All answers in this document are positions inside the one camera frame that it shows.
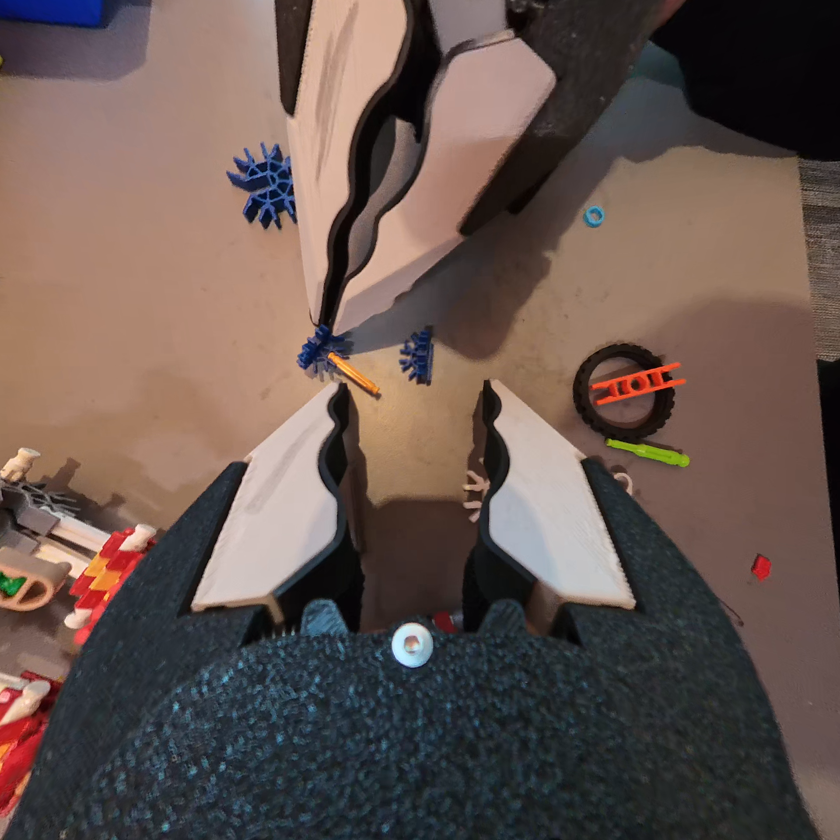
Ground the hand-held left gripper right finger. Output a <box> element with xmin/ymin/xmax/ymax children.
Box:
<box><xmin>462</xmin><ymin>378</ymin><xmax>637</xmax><ymax>635</ymax></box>

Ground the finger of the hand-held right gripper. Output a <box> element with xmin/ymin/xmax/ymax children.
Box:
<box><xmin>333</xmin><ymin>0</ymin><xmax>559</xmax><ymax>334</ymax></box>
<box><xmin>286</xmin><ymin>0</ymin><xmax>416</xmax><ymax>327</ymax></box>

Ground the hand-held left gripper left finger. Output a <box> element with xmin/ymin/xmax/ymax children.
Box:
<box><xmin>190</xmin><ymin>382</ymin><xmax>364</xmax><ymax>631</ymax></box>

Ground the short orange rod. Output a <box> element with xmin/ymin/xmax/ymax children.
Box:
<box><xmin>326</xmin><ymin>352</ymin><xmax>382</xmax><ymax>397</ymax></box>

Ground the blue snowflake connector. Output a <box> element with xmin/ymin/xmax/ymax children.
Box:
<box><xmin>226</xmin><ymin>140</ymin><xmax>298</xmax><ymax>231</ymax></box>
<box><xmin>297</xmin><ymin>324</ymin><xmax>353</xmax><ymax>383</ymax></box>
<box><xmin>398</xmin><ymin>327</ymin><xmax>436</xmax><ymax>387</ymax></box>

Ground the white snowflake connector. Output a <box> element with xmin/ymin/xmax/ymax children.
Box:
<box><xmin>462</xmin><ymin>458</ymin><xmax>491</xmax><ymax>524</ymax></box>

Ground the black rubber tire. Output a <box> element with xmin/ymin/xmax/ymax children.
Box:
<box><xmin>572</xmin><ymin>343</ymin><xmax>677</xmax><ymax>442</ymax></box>

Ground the green rod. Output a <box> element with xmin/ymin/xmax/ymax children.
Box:
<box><xmin>604</xmin><ymin>437</ymin><xmax>692</xmax><ymax>469</ymax></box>

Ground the orange ladder connector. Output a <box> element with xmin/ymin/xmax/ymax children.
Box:
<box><xmin>588</xmin><ymin>360</ymin><xmax>687</xmax><ymax>405</ymax></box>

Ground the red and orange brick assembly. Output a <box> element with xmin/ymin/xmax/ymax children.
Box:
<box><xmin>64</xmin><ymin>524</ymin><xmax>160</xmax><ymax>645</ymax></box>

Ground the white rod bundle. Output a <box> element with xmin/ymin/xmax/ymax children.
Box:
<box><xmin>38</xmin><ymin>511</ymin><xmax>114</xmax><ymax>553</ymax></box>

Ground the tan curved toy piece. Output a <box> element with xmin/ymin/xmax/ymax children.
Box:
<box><xmin>0</xmin><ymin>547</ymin><xmax>73</xmax><ymax>613</ymax></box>

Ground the grey snowflake connector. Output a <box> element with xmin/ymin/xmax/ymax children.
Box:
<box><xmin>0</xmin><ymin>478</ymin><xmax>81</xmax><ymax>534</ymax></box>

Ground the blue storage bin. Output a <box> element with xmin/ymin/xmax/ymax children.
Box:
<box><xmin>0</xmin><ymin>0</ymin><xmax>133</xmax><ymax>28</ymax></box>

